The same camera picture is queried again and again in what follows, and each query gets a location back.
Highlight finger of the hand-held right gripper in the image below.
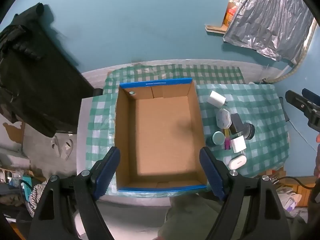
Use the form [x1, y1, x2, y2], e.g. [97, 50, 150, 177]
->
[285, 90, 313, 116]
[301, 88, 320, 105]

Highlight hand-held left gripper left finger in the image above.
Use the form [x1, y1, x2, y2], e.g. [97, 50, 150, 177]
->
[29, 146, 120, 240]

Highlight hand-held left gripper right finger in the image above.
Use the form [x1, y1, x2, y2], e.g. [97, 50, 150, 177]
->
[199, 147, 292, 240]

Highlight white earbud case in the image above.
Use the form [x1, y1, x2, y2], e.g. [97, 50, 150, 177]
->
[227, 154, 247, 172]

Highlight teal round tin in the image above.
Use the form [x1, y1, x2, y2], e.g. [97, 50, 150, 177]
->
[212, 131, 226, 147]

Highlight white wall charger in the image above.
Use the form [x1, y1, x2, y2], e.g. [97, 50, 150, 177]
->
[207, 90, 228, 107]
[230, 135, 247, 155]

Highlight white hexagonal box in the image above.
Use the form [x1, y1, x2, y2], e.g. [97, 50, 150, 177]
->
[215, 108, 232, 130]

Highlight black rectangular block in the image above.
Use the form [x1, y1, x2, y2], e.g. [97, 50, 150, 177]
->
[230, 113, 245, 134]

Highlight cardboard box with blue rim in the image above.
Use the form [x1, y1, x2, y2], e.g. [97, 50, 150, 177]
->
[114, 78, 208, 193]

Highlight person's right hand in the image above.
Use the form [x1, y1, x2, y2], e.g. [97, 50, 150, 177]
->
[313, 133, 320, 178]

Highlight pink yellow stick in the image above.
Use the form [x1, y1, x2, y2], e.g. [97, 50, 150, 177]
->
[224, 128, 232, 151]

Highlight green white checkered tablecloth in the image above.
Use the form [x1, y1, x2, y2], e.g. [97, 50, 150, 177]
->
[85, 64, 290, 198]

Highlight green clothing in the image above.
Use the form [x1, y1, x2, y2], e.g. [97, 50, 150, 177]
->
[157, 191, 250, 240]

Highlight white sandals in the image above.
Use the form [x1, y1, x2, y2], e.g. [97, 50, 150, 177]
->
[51, 135, 75, 161]

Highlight wooden stand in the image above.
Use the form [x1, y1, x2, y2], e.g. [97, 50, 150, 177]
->
[291, 176, 317, 207]

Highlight striped cloth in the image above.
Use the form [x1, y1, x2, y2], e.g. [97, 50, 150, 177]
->
[26, 182, 48, 218]

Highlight teal small box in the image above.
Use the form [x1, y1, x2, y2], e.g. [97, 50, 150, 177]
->
[20, 176, 33, 194]

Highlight silver foil sheet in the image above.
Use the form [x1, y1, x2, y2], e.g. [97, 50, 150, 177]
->
[222, 0, 314, 64]

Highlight orange box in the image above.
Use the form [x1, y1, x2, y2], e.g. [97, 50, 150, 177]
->
[224, 2, 237, 27]

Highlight beige cord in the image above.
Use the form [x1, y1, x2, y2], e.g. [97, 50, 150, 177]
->
[274, 21, 317, 83]

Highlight black cable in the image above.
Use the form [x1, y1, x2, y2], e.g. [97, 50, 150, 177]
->
[274, 176, 314, 189]

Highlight wooden wall shelf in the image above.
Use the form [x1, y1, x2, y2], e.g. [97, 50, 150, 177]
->
[205, 24, 227, 36]

